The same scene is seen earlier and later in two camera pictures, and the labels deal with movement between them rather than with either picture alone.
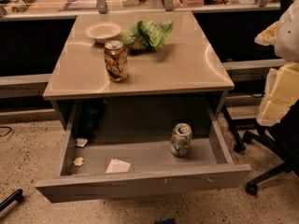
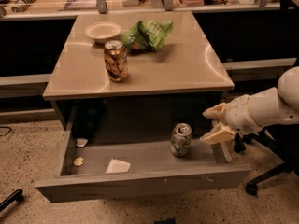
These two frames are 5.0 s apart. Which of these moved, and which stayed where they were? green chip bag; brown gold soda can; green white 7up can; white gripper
Moved: white gripper
Stayed: brown gold soda can; green white 7up can; green chip bag
